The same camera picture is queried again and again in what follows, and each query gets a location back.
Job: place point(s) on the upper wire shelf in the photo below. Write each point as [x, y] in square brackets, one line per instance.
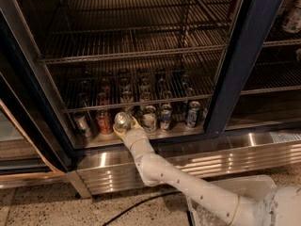
[89, 30]

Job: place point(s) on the silver can far left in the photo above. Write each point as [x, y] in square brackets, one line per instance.
[81, 123]

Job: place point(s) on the red cola can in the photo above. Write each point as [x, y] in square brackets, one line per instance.
[104, 121]

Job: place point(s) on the dark blue fridge pillar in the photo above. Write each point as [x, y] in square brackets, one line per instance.
[253, 23]

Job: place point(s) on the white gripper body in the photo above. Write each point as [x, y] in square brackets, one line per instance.
[134, 135]

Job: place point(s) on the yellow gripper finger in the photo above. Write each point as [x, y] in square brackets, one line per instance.
[119, 132]
[135, 124]

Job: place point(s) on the clear plastic bin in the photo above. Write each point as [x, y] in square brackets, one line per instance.
[253, 187]

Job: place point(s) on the right compartment wire shelf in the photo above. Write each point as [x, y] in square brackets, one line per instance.
[278, 66]

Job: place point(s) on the green white 7up can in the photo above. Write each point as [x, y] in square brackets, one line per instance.
[122, 121]

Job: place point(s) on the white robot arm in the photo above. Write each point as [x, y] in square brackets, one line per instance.
[280, 207]

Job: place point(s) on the stainless fridge base grille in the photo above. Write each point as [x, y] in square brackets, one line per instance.
[106, 171]

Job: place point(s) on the open fridge door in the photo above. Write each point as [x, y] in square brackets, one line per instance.
[30, 154]

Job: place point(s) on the dark blue can right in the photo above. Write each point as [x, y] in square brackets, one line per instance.
[192, 114]

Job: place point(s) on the lower wire shelf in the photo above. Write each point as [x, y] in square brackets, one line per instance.
[138, 81]

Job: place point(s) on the can on right shelf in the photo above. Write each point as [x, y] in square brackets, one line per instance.
[292, 21]

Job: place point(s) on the blue white can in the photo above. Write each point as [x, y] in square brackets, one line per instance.
[165, 117]

